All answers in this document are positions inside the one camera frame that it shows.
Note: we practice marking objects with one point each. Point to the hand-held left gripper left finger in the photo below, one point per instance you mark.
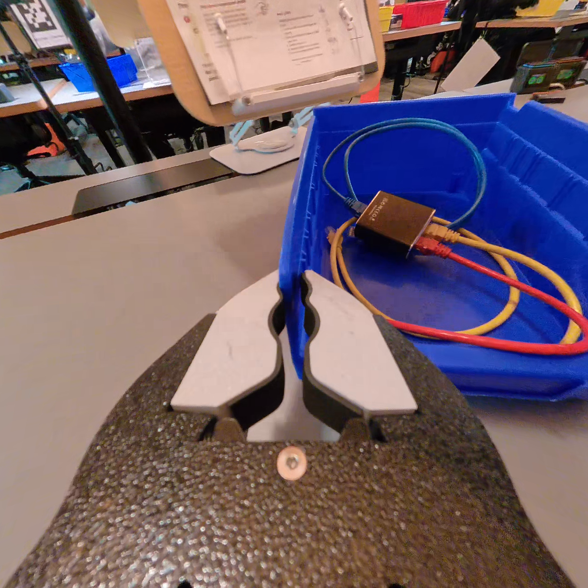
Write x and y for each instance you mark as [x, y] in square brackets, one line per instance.
[229, 358]

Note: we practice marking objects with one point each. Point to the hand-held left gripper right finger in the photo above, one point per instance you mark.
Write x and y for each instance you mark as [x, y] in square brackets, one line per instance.
[353, 358]

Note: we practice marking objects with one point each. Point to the black network splitter box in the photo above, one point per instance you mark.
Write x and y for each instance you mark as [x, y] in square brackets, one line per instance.
[395, 220]

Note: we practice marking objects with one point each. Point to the grey desk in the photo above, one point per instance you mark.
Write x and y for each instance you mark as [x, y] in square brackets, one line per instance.
[138, 298]

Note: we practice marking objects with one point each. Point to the orange traffic cone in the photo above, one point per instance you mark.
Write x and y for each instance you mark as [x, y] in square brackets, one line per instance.
[371, 92]

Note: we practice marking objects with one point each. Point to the wooden document stand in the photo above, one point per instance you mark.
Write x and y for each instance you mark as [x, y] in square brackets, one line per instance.
[183, 69]

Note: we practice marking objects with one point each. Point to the black tripod pole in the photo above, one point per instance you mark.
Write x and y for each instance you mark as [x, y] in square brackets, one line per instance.
[105, 92]

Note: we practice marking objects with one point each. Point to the small blue plastic bin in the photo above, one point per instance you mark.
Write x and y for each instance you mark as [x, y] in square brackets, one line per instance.
[96, 73]

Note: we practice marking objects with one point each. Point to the white card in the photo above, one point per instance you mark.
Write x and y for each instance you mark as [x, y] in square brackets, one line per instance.
[468, 64]

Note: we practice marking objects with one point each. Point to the small yellow plastic bin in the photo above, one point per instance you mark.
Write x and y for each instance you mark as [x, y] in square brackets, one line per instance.
[386, 18]

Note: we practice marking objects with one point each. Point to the red plastic bin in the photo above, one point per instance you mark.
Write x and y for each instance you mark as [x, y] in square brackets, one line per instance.
[420, 13]

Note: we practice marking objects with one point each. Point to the black white tag sign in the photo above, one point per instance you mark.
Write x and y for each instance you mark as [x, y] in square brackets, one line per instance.
[39, 18]

